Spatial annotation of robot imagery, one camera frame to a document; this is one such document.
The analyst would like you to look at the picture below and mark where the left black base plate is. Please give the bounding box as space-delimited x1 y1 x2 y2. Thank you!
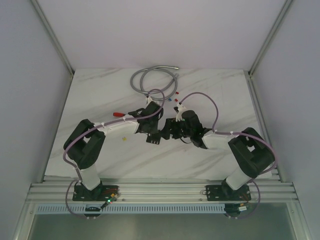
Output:
72 185 119 202

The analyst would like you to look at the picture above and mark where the grey coiled hose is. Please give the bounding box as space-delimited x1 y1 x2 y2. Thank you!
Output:
129 65 180 102

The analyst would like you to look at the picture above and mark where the slotted cable duct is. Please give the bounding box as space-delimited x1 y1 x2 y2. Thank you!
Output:
34 202 286 215

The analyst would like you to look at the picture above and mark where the red handled screwdriver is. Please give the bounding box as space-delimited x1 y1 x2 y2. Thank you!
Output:
112 112 131 118

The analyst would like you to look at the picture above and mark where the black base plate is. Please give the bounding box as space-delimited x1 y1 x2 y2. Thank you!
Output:
205 184 252 202
72 185 119 202

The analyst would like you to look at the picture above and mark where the aluminium mounting rail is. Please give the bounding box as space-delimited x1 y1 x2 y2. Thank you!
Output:
26 177 298 203

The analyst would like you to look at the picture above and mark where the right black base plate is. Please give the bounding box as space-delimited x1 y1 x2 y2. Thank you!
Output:
205 184 252 202

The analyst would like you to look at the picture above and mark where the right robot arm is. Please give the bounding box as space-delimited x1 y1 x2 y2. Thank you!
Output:
160 109 275 200

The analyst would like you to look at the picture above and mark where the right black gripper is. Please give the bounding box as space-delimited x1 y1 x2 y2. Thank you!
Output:
158 117 193 140

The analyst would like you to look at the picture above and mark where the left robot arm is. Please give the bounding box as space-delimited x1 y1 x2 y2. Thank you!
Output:
62 101 164 201

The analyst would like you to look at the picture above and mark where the black fuse box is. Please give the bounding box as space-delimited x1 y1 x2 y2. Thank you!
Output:
146 133 161 145

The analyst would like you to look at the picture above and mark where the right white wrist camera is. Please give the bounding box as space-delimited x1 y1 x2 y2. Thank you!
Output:
174 102 188 122

